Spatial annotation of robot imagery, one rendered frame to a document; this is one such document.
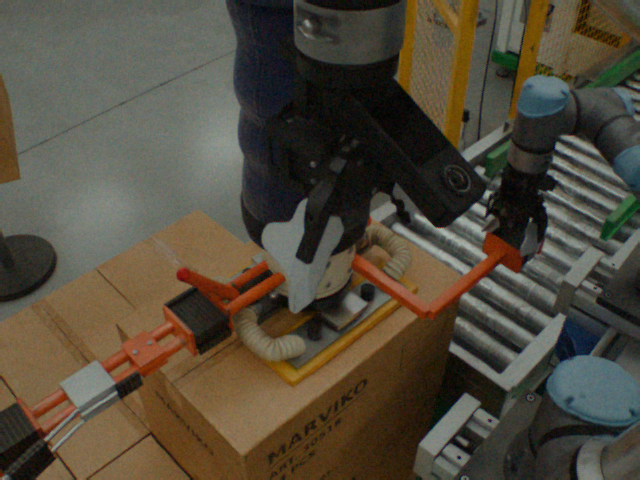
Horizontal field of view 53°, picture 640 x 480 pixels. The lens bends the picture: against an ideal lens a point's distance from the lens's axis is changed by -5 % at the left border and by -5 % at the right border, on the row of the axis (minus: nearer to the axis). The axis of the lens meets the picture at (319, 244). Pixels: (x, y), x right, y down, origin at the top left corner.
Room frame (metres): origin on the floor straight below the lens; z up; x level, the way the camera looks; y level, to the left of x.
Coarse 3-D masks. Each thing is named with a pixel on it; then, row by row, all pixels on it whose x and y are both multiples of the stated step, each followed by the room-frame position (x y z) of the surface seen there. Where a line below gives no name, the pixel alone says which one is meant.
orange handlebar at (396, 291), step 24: (264, 264) 0.87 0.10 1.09; (360, 264) 0.86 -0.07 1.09; (480, 264) 0.86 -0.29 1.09; (264, 288) 0.81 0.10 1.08; (384, 288) 0.81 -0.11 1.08; (456, 288) 0.80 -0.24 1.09; (432, 312) 0.75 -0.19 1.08; (144, 336) 0.69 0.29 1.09; (120, 360) 0.65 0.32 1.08; (144, 360) 0.64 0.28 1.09; (48, 408) 0.56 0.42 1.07; (72, 408) 0.55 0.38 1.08; (48, 432) 0.51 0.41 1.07
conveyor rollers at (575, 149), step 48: (576, 144) 2.09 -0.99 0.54; (576, 192) 1.80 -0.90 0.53; (624, 192) 1.78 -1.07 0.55; (480, 240) 1.55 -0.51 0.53; (576, 240) 1.53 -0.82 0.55; (624, 240) 1.56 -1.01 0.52; (480, 288) 1.34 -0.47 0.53; (528, 288) 1.33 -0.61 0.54; (480, 336) 1.14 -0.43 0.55; (528, 336) 1.14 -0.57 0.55
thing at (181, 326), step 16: (192, 288) 0.79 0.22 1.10; (176, 304) 0.76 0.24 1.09; (192, 304) 0.76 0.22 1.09; (208, 304) 0.76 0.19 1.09; (224, 304) 0.75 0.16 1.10; (176, 320) 0.72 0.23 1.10; (192, 320) 0.73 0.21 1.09; (208, 320) 0.73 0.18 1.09; (224, 320) 0.72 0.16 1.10; (176, 336) 0.72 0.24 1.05; (192, 336) 0.69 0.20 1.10; (208, 336) 0.70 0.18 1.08; (224, 336) 0.72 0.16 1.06; (192, 352) 0.69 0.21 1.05
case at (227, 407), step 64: (384, 256) 1.04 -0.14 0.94; (128, 320) 0.85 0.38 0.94; (384, 320) 0.86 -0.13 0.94; (448, 320) 0.95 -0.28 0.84; (192, 384) 0.70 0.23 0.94; (256, 384) 0.70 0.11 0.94; (320, 384) 0.70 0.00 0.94; (384, 384) 0.81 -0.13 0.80; (192, 448) 0.69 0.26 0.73; (256, 448) 0.58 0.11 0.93; (320, 448) 0.68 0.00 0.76
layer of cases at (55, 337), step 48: (144, 240) 1.53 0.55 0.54; (192, 240) 1.53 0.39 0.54; (96, 288) 1.32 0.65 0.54; (144, 288) 1.32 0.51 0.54; (0, 336) 1.13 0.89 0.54; (48, 336) 1.14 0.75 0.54; (96, 336) 1.14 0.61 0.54; (0, 384) 0.97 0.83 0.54; (48, 384) 0.98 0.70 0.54; (96, 432) 0.84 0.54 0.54; (144, 432) 0.84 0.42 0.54
